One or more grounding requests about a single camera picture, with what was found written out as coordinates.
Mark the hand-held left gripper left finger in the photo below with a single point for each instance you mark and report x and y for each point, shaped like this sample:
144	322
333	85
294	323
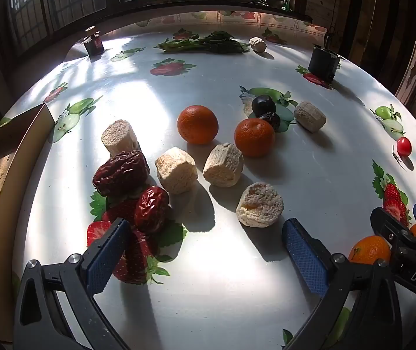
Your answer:
107	259

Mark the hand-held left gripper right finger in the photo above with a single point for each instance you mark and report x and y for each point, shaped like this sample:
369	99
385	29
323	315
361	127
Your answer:
304	259

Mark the beige sugarcane chunk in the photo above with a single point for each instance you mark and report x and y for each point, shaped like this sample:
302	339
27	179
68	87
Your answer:
259	204
120	139
258	45
223	164
310	116
176	170

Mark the red cherry tomato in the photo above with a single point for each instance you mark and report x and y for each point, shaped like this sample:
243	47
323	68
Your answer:
404	146

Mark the large wrinkled red date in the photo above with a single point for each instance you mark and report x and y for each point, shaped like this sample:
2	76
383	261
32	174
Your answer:
120	173

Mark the fruit printed tablecloth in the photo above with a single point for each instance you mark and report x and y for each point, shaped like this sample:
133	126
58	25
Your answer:
211	280

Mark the dark shrivelled date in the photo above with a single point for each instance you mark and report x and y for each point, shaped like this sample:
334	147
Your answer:
272	120

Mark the dark purple plum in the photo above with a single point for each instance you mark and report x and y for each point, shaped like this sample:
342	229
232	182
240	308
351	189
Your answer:
263	105

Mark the black cup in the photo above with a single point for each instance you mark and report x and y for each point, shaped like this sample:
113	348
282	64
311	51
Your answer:
323	65

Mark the dark red small jar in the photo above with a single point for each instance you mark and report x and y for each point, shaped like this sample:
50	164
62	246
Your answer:
94	45

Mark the green leafy vegetable bunch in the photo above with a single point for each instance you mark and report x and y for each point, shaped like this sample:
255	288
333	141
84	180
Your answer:
208	43

